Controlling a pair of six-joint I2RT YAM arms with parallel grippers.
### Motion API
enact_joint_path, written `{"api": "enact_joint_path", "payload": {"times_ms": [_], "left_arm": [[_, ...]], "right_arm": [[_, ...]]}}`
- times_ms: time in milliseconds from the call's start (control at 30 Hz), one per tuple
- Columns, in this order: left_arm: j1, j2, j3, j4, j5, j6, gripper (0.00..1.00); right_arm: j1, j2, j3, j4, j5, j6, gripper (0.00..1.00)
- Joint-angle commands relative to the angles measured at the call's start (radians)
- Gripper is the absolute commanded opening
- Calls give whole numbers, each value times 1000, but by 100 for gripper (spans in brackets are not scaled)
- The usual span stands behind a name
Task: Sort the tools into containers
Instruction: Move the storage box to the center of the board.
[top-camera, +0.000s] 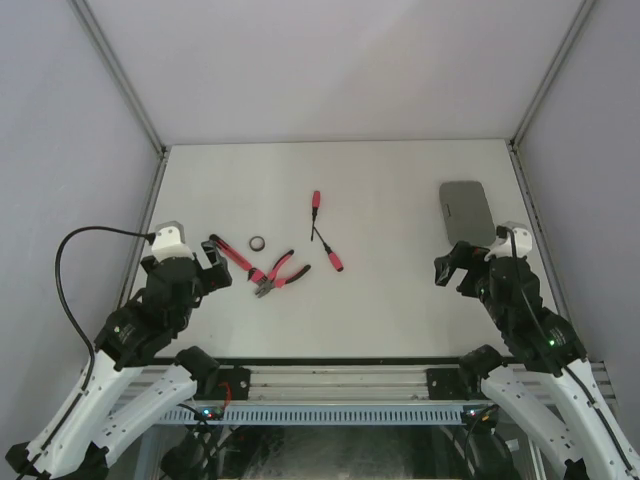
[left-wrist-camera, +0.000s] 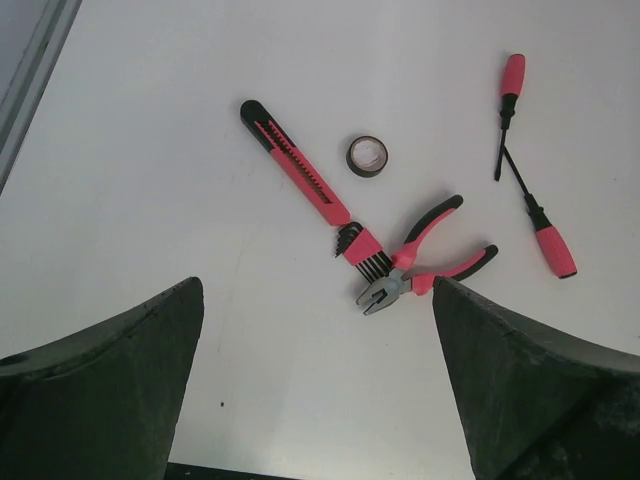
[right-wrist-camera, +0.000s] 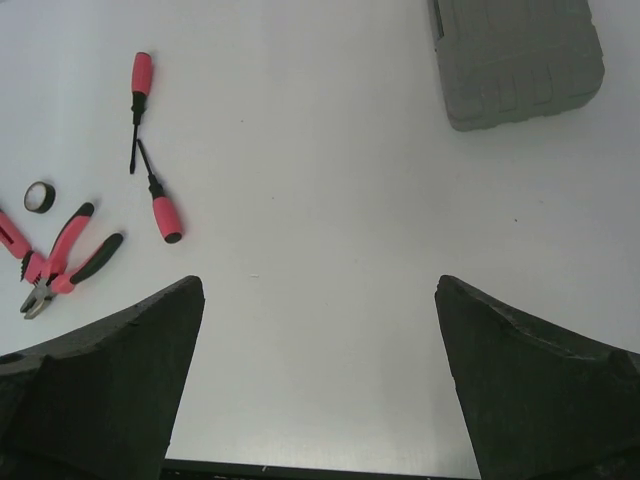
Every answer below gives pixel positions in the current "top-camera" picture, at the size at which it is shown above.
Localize right aluminium frame post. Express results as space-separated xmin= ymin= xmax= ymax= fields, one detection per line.
xmin=505 ymin=0 xmax=599 ymax=318

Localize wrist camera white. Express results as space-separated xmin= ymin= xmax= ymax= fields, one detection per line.
xmin=484 ymin=221 xmax=534 ymax=262
xmin=151 ymin=221 xmax=192 ymax=262

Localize red screwdriver upper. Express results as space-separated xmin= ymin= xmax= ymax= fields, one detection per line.
xmin=310 ymin=190 xmax=321 ymax=241

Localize red utility knife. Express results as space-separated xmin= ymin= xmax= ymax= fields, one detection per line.
xmin=209 ymin=234 xmax=265 ymax=285

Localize black mounting plate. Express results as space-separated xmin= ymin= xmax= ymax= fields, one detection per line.
xmin=195 ymin=367 xmax=251 ymax=401
xmin=426 ymin=368 xmax=472 ymax=400

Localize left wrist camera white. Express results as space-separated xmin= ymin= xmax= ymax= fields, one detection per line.
xmin=151 ymin=221 xmax=192 ymax=262

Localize black tape roll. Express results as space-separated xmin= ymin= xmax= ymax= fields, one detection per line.
xmin=249 ymin=235 xmax=266 ymax=252

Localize aluminium front rail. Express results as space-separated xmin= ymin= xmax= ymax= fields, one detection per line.
xmin=114 ymin=363 xmax=614 ymax=401

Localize red black pliers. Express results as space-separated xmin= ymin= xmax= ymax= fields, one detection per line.
xmin=251 ymin=249 xmax=311 ymax=298

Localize red screwdriver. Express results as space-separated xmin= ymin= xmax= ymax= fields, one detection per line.
xmin=313 ymin=227 xmax=344 ymax=272
xmin=310 ymin=190 xmax=321 ymax=241

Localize grey plastic tool case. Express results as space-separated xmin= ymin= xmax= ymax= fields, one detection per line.
xmin=439 ymin=180 xmax=496 ymax=247

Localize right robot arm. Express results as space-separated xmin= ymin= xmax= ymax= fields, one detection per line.
xmin=434 ymin=241 xmax=639 ymax=479

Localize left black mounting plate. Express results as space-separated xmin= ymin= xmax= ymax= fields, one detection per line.
xmin=195 ymin=367 xmax=251 ymax=401

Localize grey slotted cable duct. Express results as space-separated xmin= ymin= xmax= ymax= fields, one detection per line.
xmin=159 ymin=403 xmax=474 ymax=426

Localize left aluminium frame post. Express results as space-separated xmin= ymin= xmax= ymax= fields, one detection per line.
xmin=67 ymin=0 xmax=169 ymax=316

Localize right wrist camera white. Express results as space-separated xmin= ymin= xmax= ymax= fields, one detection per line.
xmin=484 ymin=221 xmax=534 ymax=262

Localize right black cable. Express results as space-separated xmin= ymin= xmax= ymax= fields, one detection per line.
xmin=495 ymin=225 xmax=640 ymax=476

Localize aluminium frame post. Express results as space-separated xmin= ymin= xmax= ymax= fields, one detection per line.
xmin=505 ymin=0 xmax=599 ymax=318
xmin=67 ymin=0 xmax=169 ymax=316

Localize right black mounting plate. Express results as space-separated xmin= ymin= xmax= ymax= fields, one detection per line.
xmin=426 ymin=368 xmax=472 ymax=400

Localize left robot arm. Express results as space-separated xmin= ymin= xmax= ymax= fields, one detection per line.
xmin=5 ymin=240 xmax=232 ymax=479

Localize red screwdriver lower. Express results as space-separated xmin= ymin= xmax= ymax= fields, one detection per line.
xmin=313 ymin=227 xmax=344 ymax=272

